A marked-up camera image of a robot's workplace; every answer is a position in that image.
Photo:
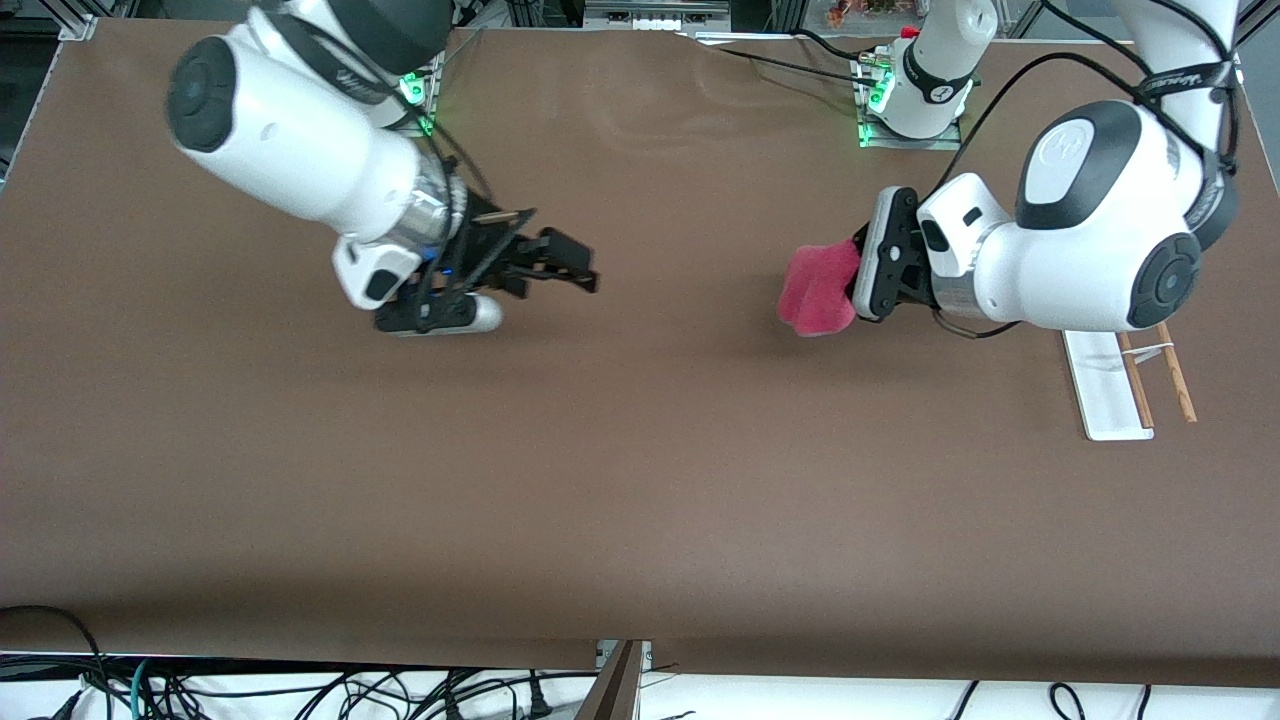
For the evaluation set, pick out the brown table cover sheet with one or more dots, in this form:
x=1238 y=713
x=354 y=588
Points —
x=640 y=450

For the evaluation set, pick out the grey metal box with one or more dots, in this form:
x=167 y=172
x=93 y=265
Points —
x=700 y=12

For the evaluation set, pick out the white rectangular tray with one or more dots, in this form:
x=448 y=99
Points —
x=1105 y=400

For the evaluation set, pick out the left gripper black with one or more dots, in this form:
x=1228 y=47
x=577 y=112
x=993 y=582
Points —
x=858 y=235

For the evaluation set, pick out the black frame post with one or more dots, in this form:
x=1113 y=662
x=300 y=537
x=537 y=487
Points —
x=790 y=12

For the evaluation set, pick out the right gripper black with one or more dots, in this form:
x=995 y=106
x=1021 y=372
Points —
x=497 y=249

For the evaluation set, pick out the orange colourful item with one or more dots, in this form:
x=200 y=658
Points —
x=860 y=10

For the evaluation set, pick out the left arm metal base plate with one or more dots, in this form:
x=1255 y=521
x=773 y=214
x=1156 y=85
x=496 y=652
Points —
x=910 y=144

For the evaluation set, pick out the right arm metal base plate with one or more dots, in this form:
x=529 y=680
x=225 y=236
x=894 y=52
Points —
x=432 y=95

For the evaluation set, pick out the pink towel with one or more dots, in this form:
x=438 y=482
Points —
x=815 y=290

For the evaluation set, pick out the silver metal bracket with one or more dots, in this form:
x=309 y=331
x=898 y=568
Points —
x=646 y=655

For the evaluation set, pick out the brown table leg beam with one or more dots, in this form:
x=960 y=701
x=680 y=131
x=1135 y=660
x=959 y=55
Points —
x=615 y=690

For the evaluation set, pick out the silver aluminium frame profile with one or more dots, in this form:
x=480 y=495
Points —
x=80 y=25

